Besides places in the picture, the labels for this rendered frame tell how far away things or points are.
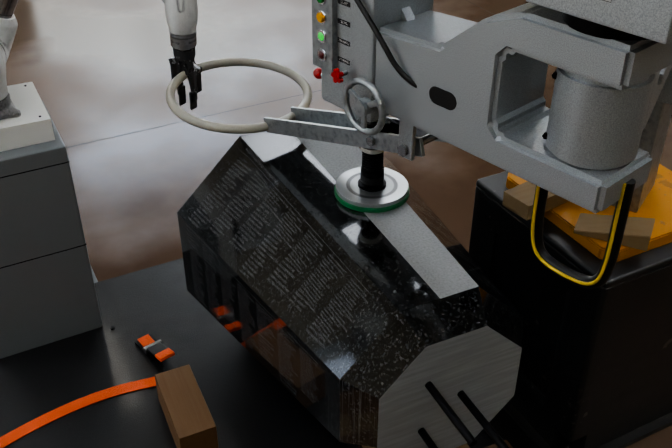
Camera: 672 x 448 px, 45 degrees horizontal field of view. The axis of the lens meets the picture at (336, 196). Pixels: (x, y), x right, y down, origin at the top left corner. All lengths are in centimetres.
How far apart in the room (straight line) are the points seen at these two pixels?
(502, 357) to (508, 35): 84
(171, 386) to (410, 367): 105
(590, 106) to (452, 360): 73
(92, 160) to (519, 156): 292
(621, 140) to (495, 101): 29
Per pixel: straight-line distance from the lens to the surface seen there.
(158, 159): 428
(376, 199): 230
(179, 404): 273
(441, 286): 204
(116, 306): 333
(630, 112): 170
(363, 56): 205
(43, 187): 287
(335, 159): 255
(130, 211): 389
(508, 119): 186
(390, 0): 201
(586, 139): 171
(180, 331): 316
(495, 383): 220
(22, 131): 283
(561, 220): 244
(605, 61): 162
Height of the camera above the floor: 210
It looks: 33 degrees down
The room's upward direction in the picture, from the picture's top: straight up
